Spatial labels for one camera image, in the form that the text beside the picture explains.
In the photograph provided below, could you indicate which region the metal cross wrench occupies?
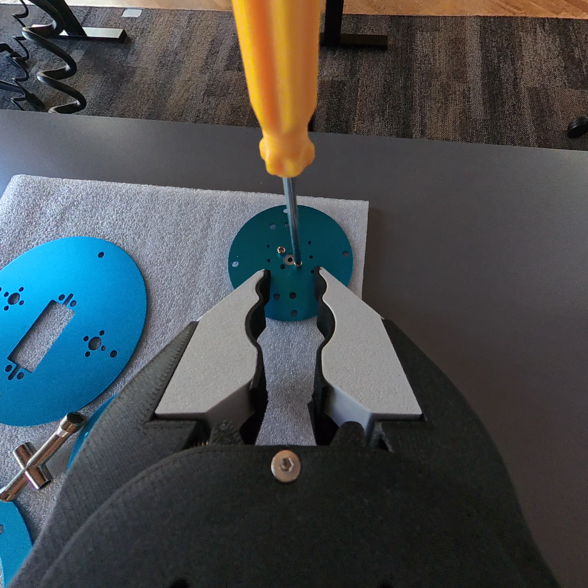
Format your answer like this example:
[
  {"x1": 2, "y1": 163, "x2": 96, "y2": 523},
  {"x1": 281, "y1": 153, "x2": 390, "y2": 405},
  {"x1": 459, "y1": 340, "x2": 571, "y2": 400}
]
[{"x1": 0, "y1": 413, "x2": 85, "y2": 501}]

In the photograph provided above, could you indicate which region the large blue round plate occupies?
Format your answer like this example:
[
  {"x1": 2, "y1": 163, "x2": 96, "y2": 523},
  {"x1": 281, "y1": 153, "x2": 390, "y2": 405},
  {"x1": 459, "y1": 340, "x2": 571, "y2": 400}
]
[{"x1": 0, "y1": 237, "x2": 149, "y2": 426}]

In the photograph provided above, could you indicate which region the blue disc with bracket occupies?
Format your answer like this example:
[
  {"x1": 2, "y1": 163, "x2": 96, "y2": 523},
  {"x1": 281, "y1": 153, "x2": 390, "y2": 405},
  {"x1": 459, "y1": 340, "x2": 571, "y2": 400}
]
[{"x1": 66, "y1": 395, "x2": 115, "y2": 469}]

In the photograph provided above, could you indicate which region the white foam sheet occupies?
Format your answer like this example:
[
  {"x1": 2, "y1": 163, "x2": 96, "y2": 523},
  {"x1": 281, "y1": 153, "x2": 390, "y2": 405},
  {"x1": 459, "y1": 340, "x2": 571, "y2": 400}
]
[{"x1": 0, "y1": 175, "x2": 370, "y2": 588}]

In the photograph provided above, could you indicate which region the yellow handled screwdriver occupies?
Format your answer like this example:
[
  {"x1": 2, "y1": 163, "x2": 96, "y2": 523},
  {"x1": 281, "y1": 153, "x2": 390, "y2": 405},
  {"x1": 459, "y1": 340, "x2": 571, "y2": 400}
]
[{"x1": 230, "y1": 0, "x2": 324, "y2": 267}]

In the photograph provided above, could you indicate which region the black desk leg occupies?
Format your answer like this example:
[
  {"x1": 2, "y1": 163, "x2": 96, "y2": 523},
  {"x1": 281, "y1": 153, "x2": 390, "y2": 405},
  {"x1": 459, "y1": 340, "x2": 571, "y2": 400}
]
[
  {"x1": 322, "y1": 0, "x2": 388, "y2": 49},
  {"x1": 37, "y1": 0, "x2": 126, "y2": 42}
]

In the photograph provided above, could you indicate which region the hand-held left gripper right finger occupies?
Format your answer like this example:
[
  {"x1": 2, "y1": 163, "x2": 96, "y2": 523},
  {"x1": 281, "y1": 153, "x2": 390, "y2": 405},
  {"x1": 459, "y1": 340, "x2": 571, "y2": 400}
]
[{"x1": 311, "y1": 267, "x2": 425, "y2": 434}]

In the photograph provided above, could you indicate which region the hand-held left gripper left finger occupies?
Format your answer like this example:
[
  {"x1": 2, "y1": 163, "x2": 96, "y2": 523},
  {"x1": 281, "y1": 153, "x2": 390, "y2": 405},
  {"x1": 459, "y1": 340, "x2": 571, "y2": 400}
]
[{"x1": 153, "y1": 269, "x2": 273, "y2": 432}]

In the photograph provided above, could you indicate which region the small blue round plate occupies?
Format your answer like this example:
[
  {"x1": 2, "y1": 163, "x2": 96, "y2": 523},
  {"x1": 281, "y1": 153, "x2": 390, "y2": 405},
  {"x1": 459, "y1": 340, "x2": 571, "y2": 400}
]
[{"x1": 228, "y1": 204, "x2": 353, "y2": 322}]

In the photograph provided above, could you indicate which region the grey desk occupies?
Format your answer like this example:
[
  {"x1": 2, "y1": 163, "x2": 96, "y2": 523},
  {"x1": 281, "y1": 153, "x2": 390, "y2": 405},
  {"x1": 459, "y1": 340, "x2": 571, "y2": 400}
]
[{"x1": 0, "y1": 111, "x2": 588, "y2": 588}]

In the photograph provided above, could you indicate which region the blue metal ring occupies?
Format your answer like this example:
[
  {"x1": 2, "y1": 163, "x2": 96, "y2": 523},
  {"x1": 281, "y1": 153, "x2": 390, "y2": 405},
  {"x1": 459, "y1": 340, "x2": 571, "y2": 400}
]
[{"x1": 0, "y1": 524, "x2": 36, "y2": 588}]

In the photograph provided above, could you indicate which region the black coiled cable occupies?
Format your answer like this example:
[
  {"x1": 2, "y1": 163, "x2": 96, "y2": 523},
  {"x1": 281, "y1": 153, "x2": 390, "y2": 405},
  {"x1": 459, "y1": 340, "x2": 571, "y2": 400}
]
[{"x1": 0, "y1": 0, "x2": 88, "y2": 115}]

